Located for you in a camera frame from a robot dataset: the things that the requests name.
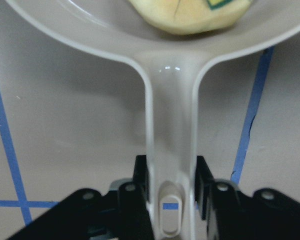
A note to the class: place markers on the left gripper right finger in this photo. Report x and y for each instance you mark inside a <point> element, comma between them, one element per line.
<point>231,215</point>

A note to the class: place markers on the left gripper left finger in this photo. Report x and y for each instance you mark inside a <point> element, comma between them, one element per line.
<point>87,215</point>

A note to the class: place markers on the beige plastic dustpan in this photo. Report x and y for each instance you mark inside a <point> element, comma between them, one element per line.
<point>172,68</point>

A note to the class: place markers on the yellow green sponge piece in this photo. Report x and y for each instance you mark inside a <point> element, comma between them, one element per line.
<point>217,4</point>

